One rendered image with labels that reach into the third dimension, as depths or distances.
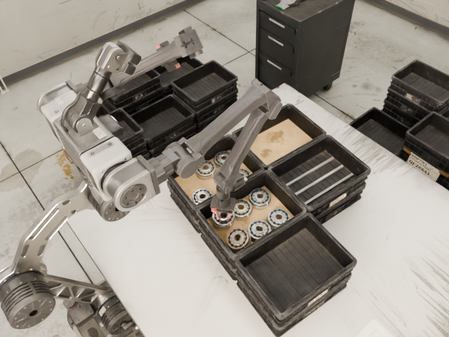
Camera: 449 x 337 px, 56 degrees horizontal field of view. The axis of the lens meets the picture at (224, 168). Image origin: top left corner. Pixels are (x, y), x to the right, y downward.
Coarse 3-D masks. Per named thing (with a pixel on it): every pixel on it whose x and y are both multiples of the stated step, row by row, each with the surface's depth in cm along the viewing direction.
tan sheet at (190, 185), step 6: (228, 150) 221; (216, 168) 213; (246, 168) 213; (180, 180) 209; (186, 180) 209; (192, 180) 209; (198, 180) 209; (204, 180) 209; (210, 180) 209; (180, 186) 207; (186, 186) 207; (192, 186) 207; (198, 186) 206; (204, 186) 206; (210, 186) 206; (186, 192) 204; (192, 192) 204
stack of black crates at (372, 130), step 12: (372, 108) 305; (360, 120) 303; (372, 120) 312; (384, 120) 304; (396, 120) 296; (372, 132) 304; (384, 132) 303; (396, 132) 301; (384, 144) 296; (396, 144) 295
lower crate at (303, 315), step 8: (240, 280) 175; (240, 288) 183; (336, 288) 172; (344, 288) 181; (248, 296) 180; (328, 296) 174; (256, 304) 173; (320, 304) 176; (264, 312) 166; (304, 312) 166; (312, 312) 175; (264, 320) 174; (296, 320) 168; (272, 328) 171; (280, 328) 161; (288, 328) 171; (280, 336) 169
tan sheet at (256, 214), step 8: (248, 200) 200; (272, 200) 199; (272, 208) 196; (256, 216) 194; (264, 216) 193; (240, 224) 191; (248, 224) 191; (216, 232) 189; (224, 232) 189; (224, 240) 186
